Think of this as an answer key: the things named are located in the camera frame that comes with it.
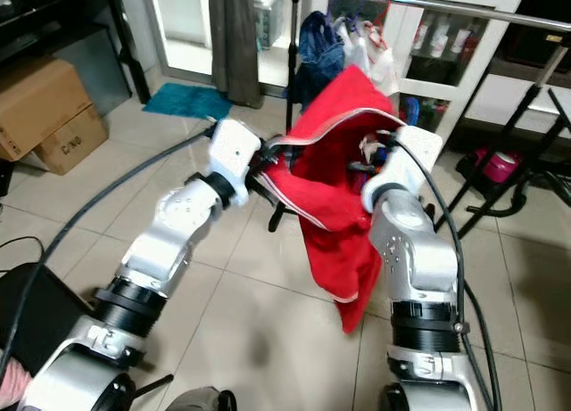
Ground red knit sweater white stripes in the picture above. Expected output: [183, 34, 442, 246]
[272, 63, 407, 333]

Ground red hanger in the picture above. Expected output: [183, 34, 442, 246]
[368, 0, 395, 48]

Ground teal floor mat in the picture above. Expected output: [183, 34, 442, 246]
[143, 83, 233, 122]

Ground blue denim garment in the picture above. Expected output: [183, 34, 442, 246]
[290, 12, 349, 109]

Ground magenta canister vacuum cleaner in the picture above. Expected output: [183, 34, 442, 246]
[471, 146, 523, 185]

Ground grey curtain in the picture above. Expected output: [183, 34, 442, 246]
[210, 0, 261, 109]

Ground white low cabinet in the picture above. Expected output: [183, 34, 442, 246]
[464, 63, 571, 136]

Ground white framed glass door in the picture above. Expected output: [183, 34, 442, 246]
[143, 0, 291, 86]

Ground small printed cardboard box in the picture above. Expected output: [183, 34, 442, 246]
[36, 103, 110, 176]

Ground large brown cardboard box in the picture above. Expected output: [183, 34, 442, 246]
[0, 56, 108, 160]

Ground black chair seat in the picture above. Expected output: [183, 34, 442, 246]
[0, 264, 68, 385]

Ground grey robot leg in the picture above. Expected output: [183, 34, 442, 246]
[165, 389, 237, 411]

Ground black desk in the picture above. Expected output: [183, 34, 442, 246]
[0, 0, 153, 104]

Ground pink patterned cloth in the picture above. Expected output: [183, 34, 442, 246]
[0, 358, 32, 410]

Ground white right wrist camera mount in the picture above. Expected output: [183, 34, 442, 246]
[361, 126, 444, 211]

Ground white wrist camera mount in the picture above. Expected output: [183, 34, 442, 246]
[207, 117, 264, 207]
[361, 126, 444, 211]

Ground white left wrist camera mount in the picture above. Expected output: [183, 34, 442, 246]
[207, 117, 264, 207]

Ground silver rail black clothes rack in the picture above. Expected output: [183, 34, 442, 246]
[268, 0, 571, 238]

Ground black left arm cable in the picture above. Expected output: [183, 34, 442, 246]
[0, 124, 217, 369]

